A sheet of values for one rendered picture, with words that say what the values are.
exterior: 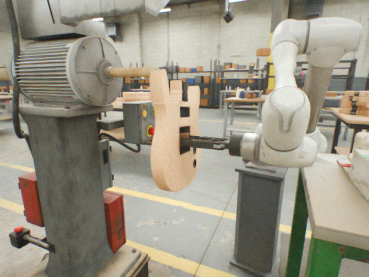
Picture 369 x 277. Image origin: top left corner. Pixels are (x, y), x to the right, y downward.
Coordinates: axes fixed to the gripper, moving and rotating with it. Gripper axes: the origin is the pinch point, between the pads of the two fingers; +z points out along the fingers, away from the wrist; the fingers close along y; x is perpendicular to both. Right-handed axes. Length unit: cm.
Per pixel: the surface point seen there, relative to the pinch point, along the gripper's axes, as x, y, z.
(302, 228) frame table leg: -38, 30, -44
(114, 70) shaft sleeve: 24.0, -9.6, 25.0
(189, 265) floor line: -95, 57, 17
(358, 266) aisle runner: -90, 101, -88
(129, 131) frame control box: -0.7, 13.9, 35.8
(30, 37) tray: 36, -17, 58
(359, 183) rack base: -7, -3, -52
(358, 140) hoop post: 3, 16, -56
